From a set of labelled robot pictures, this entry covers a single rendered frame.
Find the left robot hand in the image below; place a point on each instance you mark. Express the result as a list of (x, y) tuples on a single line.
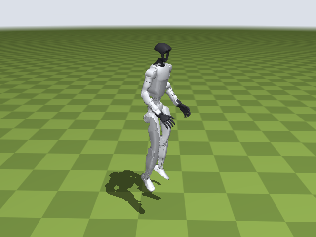
[(183, 108)]

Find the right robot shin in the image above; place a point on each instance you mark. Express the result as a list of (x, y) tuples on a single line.
[(150, 162)]

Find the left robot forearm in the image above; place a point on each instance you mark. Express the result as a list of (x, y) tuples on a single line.
[(172, 96)]

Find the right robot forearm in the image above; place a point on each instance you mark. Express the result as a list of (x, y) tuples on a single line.
[(149, 101)]

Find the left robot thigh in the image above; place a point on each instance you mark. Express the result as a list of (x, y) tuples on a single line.
[(165, 132)]

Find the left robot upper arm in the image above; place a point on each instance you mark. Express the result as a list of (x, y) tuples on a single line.
[(168, 84)]

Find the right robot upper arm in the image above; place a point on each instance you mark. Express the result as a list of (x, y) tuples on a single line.
[(150, 74)]

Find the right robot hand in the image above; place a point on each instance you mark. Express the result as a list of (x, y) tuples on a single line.
[(165, 119)]

